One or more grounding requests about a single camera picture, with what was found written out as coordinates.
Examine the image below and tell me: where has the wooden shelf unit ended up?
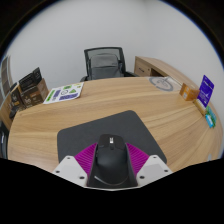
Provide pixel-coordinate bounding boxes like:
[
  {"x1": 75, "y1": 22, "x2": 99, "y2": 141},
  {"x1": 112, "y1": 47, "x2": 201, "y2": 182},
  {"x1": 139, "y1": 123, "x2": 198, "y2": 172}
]
[{"x1": 0, "y1": 54, "x2": 16, "y2": 131}]

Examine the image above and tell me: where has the grey backpack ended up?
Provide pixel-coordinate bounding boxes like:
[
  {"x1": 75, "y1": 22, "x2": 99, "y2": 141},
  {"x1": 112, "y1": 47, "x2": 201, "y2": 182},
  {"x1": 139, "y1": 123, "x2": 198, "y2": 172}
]
[{"x1": 89, "y1": 53, "x2": 126, "y2": 80}]

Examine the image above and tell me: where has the small orange box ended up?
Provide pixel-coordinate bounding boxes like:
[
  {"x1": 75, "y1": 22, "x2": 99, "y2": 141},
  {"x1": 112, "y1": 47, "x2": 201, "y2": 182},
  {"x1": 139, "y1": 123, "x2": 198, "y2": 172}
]
[{"x1": 179, "y1": 82, "x2": 200, "y2": 102}]

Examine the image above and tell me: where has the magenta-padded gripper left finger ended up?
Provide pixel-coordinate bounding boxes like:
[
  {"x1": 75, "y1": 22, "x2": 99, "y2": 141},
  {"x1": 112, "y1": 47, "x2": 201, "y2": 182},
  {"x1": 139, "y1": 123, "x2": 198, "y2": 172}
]
[{"x1": 52, "y1": 142, "x2": 98, "y2": 188}]

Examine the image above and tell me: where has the purple card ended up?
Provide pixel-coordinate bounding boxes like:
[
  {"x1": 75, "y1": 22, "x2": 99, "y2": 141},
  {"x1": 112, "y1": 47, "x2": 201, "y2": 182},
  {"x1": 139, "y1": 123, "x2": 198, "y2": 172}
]
[{"x1": 197, "y1": 74, "x2": 215, "y2": 108}]

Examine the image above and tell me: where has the wooden side desk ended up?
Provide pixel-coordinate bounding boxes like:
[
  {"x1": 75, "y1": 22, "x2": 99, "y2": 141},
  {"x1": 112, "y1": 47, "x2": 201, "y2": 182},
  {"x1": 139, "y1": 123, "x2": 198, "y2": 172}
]
[{"x1": 133, "y1": 55, "x2": 188, "y2": 84}]

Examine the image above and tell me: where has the black and white box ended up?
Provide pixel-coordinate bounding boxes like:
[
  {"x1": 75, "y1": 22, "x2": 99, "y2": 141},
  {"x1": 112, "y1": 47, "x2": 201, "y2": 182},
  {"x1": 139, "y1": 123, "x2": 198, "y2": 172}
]
[{"x1": 18, "y1": 66, "x2": 43, "y2": 92}]

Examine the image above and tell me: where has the round grey disc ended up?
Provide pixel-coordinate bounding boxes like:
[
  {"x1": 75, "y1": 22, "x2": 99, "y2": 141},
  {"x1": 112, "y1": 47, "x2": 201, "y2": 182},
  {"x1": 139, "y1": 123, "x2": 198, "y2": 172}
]
[{"x1": 148, "y1": 76, "x2": 175, "y2": 92}]

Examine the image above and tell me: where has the wide brown cardboard box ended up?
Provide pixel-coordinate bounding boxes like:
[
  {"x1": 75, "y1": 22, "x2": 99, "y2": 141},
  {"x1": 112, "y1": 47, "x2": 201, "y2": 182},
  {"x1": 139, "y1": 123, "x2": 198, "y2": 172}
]
[{"x1": 19, "y1": 78, "x2": 50, "y2": 108}]

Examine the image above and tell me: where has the white printed paper sheet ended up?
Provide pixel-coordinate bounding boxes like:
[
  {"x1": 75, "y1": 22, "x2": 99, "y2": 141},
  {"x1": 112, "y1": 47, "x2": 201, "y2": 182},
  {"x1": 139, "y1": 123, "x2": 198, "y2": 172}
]
[{"x1": 42, "y1": 81, "x2": 85, "y2": 105}]

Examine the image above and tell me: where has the black computer mouse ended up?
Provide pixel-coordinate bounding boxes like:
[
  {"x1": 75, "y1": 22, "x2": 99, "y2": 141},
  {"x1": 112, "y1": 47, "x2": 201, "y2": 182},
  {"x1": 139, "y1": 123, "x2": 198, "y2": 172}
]
[{"x1": 87, "y1": 133, "x2": 139, "y2": 189}]

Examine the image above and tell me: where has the small teal packet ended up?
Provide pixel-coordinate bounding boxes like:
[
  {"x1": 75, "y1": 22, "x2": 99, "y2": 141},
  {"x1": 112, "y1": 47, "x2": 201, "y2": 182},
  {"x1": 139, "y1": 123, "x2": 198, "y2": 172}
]
[{"x1": 204, "y1": 106, "x2": 218, "y2": 129}]

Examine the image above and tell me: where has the black mesh office chair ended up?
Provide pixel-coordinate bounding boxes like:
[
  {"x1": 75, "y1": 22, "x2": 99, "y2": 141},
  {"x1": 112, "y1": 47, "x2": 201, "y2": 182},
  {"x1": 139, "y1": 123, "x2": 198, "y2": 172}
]
[{"x1": 79, "y1": 46, "x2": 139, "y2": 83}]

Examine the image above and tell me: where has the black padded office chair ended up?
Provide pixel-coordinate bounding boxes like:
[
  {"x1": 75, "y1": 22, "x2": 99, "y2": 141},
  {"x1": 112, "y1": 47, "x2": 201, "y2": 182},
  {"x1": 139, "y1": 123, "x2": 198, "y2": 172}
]
[{"x1": 0, "y1": 121, "x2": 9, "y2": 159}]

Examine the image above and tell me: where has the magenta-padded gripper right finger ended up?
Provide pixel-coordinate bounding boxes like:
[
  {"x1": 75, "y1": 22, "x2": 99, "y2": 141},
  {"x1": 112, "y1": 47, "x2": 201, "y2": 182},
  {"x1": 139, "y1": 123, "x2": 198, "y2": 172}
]
[{"x1": 125, "y1": 142, "x2": 174, "y2": 187}]

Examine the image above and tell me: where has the dark grey mouse pad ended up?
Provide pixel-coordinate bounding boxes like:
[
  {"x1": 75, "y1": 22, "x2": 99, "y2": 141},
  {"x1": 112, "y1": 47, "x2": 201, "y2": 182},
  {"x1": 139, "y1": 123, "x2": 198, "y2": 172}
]
[{"x1": 56, "y1": 110, "x2": 168, "y2": 165}]

